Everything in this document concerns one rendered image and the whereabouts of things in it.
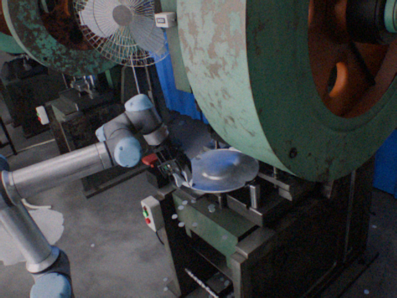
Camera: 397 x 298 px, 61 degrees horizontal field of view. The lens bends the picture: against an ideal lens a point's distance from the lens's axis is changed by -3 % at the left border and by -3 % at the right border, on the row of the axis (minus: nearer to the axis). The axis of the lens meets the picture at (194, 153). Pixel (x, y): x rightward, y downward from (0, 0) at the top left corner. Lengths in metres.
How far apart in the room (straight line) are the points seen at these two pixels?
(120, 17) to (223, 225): 1.10
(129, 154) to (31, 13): 1.47
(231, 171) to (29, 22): 1.48
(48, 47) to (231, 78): 1.76
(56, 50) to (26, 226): 1.34
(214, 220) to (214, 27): 0.81
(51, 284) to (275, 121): 0.85
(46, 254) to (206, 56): 0.86
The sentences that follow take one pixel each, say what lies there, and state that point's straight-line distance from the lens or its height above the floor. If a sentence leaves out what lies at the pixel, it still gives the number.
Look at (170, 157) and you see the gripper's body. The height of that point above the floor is 0.93.
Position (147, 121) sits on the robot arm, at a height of 1.07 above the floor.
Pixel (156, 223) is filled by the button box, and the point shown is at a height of 0.54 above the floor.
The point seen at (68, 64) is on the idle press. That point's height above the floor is 1.03.
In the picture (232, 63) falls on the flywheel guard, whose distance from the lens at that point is 0.60.
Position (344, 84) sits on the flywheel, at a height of 1.13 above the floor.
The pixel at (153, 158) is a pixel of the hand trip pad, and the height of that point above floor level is 0.76.
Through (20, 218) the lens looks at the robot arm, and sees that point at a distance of 1.16.
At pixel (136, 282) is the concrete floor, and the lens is 2.03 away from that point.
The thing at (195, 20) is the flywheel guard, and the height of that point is 1.38.
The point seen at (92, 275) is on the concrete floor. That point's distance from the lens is 2.16.
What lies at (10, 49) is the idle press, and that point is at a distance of 3.98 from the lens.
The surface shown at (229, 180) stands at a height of 0.78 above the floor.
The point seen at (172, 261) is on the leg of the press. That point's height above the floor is 0.26.
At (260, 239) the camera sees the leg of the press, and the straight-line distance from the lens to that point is 1.19.
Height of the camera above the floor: 1.47
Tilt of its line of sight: 29 degrees down
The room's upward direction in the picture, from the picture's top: 9 degrees counter-clockwise
